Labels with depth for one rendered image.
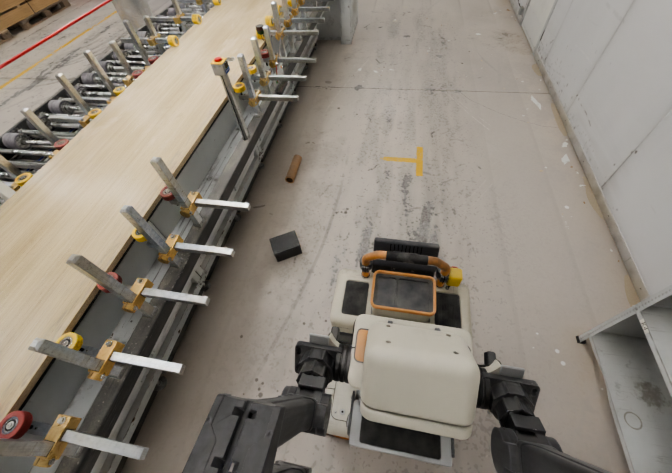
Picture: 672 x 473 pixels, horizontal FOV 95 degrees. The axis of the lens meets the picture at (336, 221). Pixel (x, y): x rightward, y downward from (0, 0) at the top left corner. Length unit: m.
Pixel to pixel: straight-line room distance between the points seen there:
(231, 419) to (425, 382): 0.36
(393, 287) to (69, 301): 1.27
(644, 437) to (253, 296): 2.19
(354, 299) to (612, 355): 1.53
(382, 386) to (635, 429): 1.75
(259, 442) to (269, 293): 1.91
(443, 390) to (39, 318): 1.47
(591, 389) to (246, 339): 2.00
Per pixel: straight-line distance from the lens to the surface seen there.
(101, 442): 1.43
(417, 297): 1.20
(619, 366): 2.33
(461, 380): 0.64
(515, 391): 0.83
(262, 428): 0.39
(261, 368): 2.11
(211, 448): 0.40
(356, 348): 0.78
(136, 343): 1.63
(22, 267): 1.91
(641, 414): 2.30
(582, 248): 2.83
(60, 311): 1.64
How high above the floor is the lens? 1.99
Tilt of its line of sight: 52 degrees down
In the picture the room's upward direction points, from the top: 6 degrees counter-clockwise
